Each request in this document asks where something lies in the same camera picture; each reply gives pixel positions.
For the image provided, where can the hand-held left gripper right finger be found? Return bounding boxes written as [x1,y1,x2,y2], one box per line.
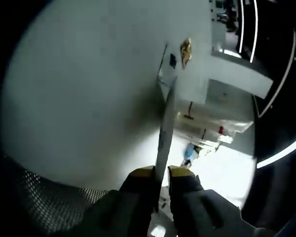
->
[167,165,274,237]

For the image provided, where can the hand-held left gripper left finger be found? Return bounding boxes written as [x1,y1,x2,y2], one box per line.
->
[71,165,160,237]

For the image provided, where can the black green skincare sachet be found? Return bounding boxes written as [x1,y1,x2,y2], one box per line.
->
[155,43,178,214]

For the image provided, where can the gold foil skincare sachet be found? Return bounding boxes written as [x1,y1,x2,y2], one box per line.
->
[179,38,193,69]

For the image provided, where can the blue plastic packet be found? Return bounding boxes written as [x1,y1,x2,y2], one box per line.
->
[183,144,196,166]

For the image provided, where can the ceiling light strip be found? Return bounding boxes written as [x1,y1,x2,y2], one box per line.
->
[237,0,245,54]
[249,0,259,63]
[256,133,296,169]

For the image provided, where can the grey mesh office chair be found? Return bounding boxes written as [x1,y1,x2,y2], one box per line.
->
[3,155,109,234]

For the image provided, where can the white square pillar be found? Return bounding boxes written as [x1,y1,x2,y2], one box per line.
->
[207,55,273,97]

